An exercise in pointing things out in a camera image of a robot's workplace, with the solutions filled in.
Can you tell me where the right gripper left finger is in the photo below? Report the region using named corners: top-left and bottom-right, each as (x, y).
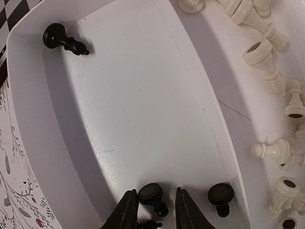
top-left (102, 189), bottom-right (139, 229)

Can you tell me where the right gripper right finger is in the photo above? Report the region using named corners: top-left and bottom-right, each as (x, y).
top-left (175, 187), bottom-right (215, 229)

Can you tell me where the white plastic tray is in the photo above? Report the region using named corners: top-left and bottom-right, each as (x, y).
top-left (7, 0), bottom-right (305, 229)

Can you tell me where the black white chessboard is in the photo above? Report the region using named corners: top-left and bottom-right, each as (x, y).
top-left (0, 0), bottom-right (40, 86)

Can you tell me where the black pawn in tray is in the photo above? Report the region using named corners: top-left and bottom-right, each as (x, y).
top-left (208, 183), bottom-right (234, 218)
top-left (138, 183), bottom-right (169, 218)

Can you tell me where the floral patterned table mat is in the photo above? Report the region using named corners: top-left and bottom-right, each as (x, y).
top-left (0, 82), bottom-right (61, 229)

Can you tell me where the black bishop in tray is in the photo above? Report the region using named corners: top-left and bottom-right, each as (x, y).
top-left (42, 23), bottom-right (90, 56)

